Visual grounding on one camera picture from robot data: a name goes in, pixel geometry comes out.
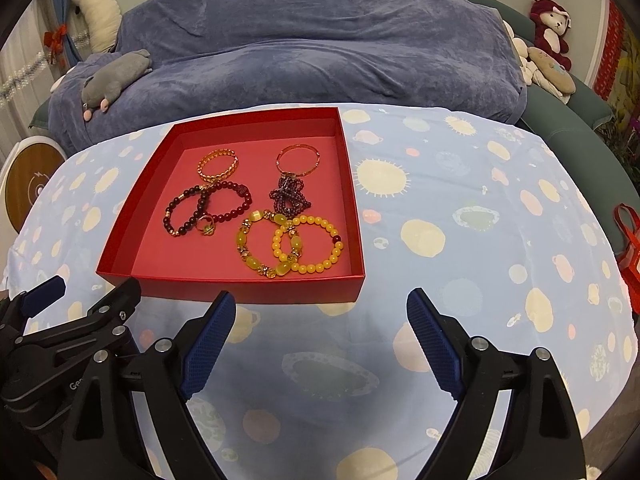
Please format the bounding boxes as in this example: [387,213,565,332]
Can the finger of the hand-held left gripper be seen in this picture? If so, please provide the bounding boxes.
[12,277,143,361]
[0,275,67,331]

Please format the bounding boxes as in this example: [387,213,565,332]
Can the red cardboard box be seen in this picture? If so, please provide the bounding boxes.
[95,105,367,306]

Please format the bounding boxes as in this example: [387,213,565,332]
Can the dark bead bracelet gold spacers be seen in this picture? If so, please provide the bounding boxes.
[162,185,211,237]

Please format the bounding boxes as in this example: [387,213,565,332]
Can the large yellow bead bracelet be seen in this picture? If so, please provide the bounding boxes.
[236,208,306,279]

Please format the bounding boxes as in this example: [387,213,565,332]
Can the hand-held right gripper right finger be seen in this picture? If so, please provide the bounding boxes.
[406,287,586,480]

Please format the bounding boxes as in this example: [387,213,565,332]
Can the green sofa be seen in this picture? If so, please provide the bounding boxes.
[465,0,640,201]

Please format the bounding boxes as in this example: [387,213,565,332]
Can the grey plush mouse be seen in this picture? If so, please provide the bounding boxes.
[80,49,155,122]

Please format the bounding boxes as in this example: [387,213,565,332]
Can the gold chain bracelet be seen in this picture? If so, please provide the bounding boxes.
[196,147,239,184]

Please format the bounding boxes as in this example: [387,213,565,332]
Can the red ribbon bow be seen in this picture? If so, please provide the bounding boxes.
[42,24,68,66]

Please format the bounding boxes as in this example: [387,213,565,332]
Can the white long plush animal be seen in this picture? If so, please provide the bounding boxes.
[70,0,123,53]

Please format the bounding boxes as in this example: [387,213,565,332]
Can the orange small bead bracelet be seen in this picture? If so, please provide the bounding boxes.
[272,214,345,275]

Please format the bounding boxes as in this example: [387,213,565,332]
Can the dark red bead bracelet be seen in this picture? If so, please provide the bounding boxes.
[200,180,252,223]

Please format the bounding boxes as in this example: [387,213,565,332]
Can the white sheer curtain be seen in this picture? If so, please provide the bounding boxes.
[0,10,81,111]

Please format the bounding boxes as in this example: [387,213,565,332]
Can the purple bead bracelet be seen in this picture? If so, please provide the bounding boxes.
[269,175,313,213]

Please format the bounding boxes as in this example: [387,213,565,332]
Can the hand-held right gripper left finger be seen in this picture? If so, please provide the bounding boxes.
[59,290,237,480]

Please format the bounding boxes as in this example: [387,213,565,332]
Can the white plush toy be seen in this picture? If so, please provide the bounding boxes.
[504,20,571,106]

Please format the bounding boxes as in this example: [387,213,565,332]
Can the thin red bangle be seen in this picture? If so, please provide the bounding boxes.
[275,143,321,178]

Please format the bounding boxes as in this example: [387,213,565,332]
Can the round wooden white device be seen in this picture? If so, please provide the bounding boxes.
[0,135,66,233]

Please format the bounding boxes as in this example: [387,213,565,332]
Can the cookie shaped plush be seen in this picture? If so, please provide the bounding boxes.
[527,46,576,95]

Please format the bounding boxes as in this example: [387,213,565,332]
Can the red wall banner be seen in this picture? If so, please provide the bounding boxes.
[595,0,626,101]

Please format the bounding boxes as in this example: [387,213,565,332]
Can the red teddy bear plush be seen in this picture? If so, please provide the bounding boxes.
[529,0,572,72]

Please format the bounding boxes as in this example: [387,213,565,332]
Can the red gift bag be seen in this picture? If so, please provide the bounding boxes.
[614,203,640,311]

